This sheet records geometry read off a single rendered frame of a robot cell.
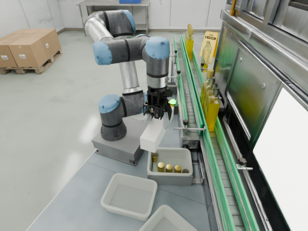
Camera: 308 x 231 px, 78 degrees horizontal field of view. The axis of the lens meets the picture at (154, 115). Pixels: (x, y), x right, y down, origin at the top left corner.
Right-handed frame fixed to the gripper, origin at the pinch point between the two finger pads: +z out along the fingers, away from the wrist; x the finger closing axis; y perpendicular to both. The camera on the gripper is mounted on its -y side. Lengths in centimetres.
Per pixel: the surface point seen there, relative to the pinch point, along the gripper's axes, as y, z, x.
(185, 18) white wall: -599, 71, -135
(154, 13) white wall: -567, 60, -228
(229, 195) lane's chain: 7.8, 21.1, 34.6
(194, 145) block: -17.8, 25.2, 14.9
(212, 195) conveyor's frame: 10.3, 21.6, 28.0
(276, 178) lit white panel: 6.8, 4.4, 45.7
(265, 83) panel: -19.8, -17.0, 36.7
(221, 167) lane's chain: -5.3, 21.1, 29.9
